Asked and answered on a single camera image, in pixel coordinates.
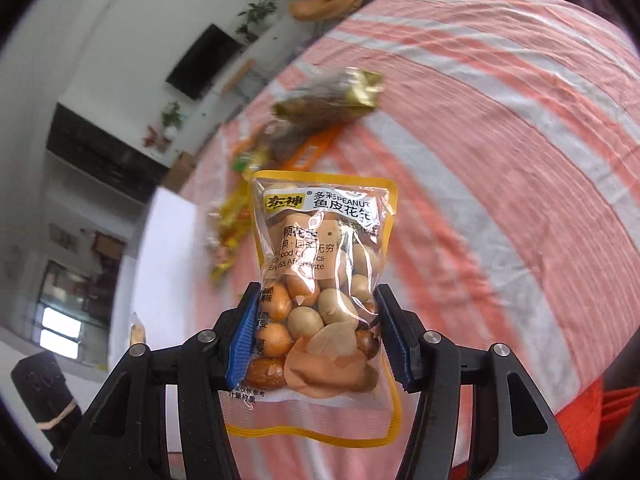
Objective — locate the clear yellow-edged peanut packet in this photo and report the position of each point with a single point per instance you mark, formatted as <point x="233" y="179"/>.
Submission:
<point x="320" y="240"/>

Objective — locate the black television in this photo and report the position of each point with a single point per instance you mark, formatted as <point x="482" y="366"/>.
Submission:
<point x="202" y="62"/>

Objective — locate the red flower decoration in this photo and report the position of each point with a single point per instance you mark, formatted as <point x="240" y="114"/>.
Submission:
<point x="154" y="140"/>

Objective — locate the blue-edged orange snack bag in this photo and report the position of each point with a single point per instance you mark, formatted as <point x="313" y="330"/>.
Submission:
<point x="247" y="160"/>

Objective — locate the dark cabinet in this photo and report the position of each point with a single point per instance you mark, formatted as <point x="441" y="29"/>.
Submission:
<point x="100" y="152"/>

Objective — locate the large potted plant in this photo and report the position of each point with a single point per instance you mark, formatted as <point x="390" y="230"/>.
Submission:
<point x="257" y="17"/>

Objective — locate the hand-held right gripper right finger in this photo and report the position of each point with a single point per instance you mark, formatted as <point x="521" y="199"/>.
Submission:
<point x="396" y="345"/>

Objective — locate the leafy plant in white pot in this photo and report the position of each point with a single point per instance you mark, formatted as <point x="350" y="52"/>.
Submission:
<point x="171" y="117"/>

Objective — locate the clear gold-tipped nut bag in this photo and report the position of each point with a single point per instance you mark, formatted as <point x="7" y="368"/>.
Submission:
<point x="330" y="97"/>

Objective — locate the orange-edged dark snack packet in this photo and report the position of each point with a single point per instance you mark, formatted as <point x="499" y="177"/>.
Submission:
<point x="312" y="150"/>

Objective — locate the yellow snack packet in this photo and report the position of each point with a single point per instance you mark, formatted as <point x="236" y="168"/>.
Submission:
<point x="232" y="230"/>

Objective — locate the cardboard box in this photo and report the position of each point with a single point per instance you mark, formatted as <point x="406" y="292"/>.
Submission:
<point x="181" y="170"/>

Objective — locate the red cloth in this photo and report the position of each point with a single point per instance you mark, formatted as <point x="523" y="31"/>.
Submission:
<point x="615" y="410"/>

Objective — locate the white board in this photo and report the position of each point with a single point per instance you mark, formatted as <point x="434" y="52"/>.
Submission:
<point x="160" y="260"/>

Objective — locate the striped orange grey tablecloth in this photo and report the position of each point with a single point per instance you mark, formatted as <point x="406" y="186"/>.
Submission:
<point x="500" y="160"/>

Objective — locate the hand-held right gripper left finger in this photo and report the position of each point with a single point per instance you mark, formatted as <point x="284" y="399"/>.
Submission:
<point x="242" y="345"/>

